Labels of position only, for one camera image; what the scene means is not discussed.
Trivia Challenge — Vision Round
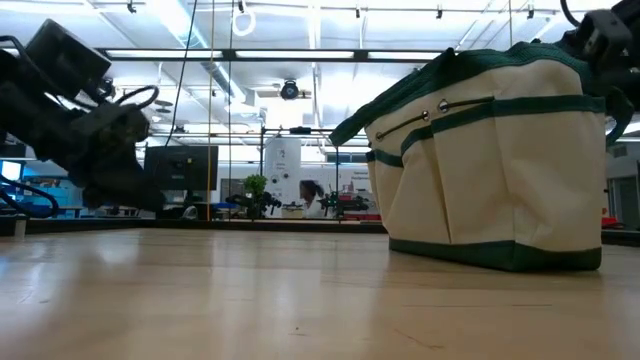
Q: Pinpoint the dark blue cable loop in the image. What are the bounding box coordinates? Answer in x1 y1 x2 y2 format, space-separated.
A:
0 172 60 220

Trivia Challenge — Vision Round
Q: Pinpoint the white hanging ring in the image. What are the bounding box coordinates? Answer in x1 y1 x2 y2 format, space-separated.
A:
231 8 258 38

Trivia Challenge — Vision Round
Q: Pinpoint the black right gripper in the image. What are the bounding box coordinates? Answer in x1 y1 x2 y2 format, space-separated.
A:
567 0 640 111

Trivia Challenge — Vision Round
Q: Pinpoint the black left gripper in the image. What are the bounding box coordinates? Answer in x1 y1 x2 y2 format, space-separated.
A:
29 74 166 211

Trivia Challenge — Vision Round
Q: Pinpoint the left wrist black cable loop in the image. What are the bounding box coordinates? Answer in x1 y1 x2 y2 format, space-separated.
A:
112 83 161 113

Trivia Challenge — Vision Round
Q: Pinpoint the small potted green plant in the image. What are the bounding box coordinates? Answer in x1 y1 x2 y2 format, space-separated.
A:
242 173 269 220

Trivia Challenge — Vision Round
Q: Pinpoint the black monitor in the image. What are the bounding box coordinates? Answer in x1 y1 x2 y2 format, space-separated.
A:
143 144 220 207

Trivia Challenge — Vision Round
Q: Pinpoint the white pillar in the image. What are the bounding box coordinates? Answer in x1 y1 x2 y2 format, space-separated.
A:
263 137 303 207

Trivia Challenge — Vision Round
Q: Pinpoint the yellow hanging cable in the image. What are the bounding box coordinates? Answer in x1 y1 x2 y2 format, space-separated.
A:
206 0 216 222

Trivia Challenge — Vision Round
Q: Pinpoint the black ceiling camera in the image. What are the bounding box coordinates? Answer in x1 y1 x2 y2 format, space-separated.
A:
278 78 301 102

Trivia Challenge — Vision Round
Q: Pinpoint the right wrist black cable loop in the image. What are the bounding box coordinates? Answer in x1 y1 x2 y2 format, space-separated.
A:
558 0 584 28

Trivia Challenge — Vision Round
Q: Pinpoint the distant black rig frame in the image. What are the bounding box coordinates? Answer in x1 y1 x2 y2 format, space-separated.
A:
258 126 341 221

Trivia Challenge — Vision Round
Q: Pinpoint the wrist black cable loop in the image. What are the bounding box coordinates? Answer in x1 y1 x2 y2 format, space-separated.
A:
112 83 161 113
558 0 584 28

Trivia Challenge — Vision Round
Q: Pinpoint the person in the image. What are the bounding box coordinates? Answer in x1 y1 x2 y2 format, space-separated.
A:
298 179 327 220

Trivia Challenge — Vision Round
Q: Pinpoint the thin black hanging cable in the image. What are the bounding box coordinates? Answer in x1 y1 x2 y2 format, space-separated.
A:
162 0 200 151
227 0 234 221

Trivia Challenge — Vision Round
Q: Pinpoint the cream and green gardening bag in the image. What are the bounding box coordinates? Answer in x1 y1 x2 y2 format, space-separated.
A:
328 40 636 274

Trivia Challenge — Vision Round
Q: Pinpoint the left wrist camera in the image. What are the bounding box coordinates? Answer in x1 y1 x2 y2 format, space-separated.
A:
23 18 113 101

